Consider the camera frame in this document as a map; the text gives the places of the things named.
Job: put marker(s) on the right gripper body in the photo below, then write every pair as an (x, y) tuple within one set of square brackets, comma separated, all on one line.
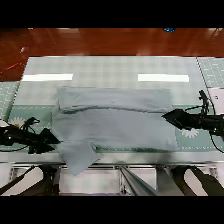
[(181, 119)]

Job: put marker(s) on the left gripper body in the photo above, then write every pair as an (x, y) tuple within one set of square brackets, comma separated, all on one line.
[(43, 140)]

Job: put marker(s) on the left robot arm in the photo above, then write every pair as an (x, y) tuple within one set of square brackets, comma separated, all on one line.
[(13, 135)]

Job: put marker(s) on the grey-blue T-shirt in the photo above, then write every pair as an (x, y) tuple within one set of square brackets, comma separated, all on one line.
[(116, 123)]

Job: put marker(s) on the silver frame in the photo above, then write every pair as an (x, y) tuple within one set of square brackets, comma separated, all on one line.
[(136, 181)]

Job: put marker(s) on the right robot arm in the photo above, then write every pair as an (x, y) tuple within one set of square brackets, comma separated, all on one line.
[(213, 122)]

